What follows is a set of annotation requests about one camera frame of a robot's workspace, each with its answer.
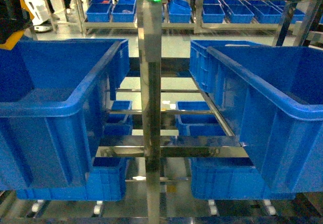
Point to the lower blue bin right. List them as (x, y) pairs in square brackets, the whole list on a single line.
[(230, 179)]

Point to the steel shelf crossbar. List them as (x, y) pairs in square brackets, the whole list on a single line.
[(173, 146)]

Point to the lower blue bin left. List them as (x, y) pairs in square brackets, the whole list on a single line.
[(107, 182)]

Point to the large blue bin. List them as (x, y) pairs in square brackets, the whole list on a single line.
[(53, 96), (271, 97)]

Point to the large blue bin right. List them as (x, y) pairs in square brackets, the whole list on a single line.
[(271, 97)]

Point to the large blue bin left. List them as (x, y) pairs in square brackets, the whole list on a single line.
[(53, 96)]

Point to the stainless steel vertical post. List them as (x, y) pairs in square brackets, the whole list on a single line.
[(149, 23)]

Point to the black yellow robot arm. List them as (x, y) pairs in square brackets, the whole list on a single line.
[(15, 19)]

